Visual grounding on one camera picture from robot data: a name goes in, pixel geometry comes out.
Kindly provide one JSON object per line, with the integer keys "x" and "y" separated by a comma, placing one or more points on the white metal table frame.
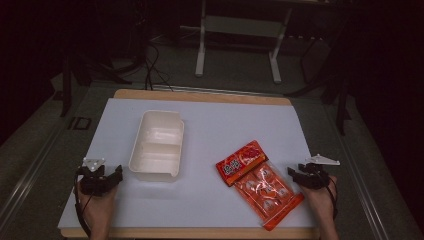
{"x": 200, "y": 56}

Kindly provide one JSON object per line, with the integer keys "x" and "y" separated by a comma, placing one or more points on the red orange snack packet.
{"x": 263, "y": 186}

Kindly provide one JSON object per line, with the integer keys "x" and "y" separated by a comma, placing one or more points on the person's right hand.
{"x": 320, "y": 203}

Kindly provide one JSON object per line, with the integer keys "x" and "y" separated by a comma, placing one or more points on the white divided food container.
{"x": 156, "y": 146}

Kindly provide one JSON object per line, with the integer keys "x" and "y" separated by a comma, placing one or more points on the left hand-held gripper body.
{"x": 93, "y": 181}

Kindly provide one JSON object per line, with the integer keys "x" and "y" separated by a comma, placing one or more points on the white table mat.
{"x": 206, "y": 130}

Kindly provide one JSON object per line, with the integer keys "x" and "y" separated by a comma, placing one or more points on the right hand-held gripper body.
{"x": 315, "y": 175}

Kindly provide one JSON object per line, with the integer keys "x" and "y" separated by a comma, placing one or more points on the person's left hand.
{"x": 98, "y": 208}

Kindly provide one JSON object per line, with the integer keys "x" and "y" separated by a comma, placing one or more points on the black metal stand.
{"x": 341, "y": 100}
{"x": 66, "y": 86}

